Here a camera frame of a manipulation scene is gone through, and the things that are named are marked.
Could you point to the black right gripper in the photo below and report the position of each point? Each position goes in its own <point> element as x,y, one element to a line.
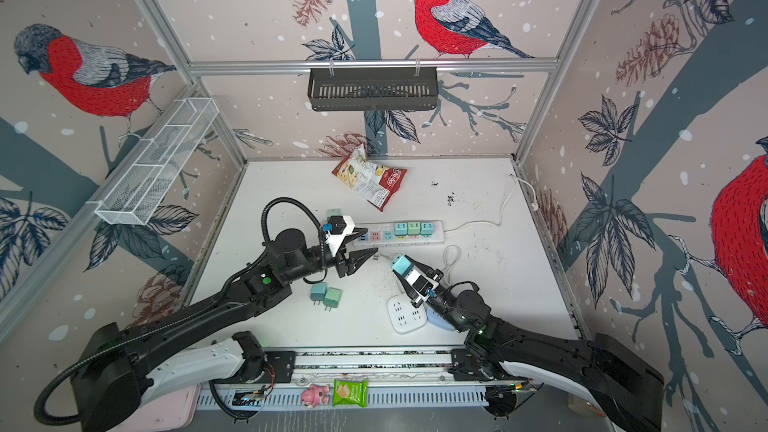
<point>425,268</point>

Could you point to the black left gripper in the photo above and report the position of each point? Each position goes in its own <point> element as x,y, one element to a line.
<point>351,264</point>

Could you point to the teal plug adapter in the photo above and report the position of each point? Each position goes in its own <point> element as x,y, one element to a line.
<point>318,292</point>
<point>427,228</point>
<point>401,265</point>
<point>401,229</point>

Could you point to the white multicolour power strip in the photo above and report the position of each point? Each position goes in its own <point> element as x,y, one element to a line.
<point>391,234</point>

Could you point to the green plug adapter front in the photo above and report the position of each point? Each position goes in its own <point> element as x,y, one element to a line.
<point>332,298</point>

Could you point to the light green plug adapter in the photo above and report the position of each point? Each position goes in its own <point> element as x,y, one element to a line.
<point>413,228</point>

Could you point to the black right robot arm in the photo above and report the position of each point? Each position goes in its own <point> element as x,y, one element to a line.
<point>601,370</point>

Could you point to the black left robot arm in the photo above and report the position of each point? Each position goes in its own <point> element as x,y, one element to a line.
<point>121,370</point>

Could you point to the green plug adapter far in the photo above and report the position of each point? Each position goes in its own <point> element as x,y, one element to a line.
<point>333,212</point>

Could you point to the teal plug adapter front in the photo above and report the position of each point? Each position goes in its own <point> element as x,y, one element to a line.
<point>318,292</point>

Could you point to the blue square power socket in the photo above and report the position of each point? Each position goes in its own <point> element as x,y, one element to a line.
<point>435,319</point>

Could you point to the white square power socket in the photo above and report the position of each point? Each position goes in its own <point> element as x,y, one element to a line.
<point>404,317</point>

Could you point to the red white chips bag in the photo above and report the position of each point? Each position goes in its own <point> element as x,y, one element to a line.
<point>373,182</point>

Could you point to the green snack packet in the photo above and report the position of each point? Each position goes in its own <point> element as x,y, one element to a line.
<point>350,393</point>

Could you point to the pink toy pig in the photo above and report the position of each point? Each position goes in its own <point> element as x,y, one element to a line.
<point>316,395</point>

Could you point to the pink tray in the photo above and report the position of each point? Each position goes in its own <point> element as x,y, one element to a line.
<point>169,412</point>

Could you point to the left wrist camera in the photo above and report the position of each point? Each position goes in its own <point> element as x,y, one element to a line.
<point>336,230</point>

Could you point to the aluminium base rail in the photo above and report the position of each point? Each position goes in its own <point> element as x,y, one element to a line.
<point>398,377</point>

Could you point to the black hanging wire basket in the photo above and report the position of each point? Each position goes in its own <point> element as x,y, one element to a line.
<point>373,89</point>

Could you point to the white wire mesh shelf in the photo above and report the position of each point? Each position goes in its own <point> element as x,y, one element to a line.
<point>141,189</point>

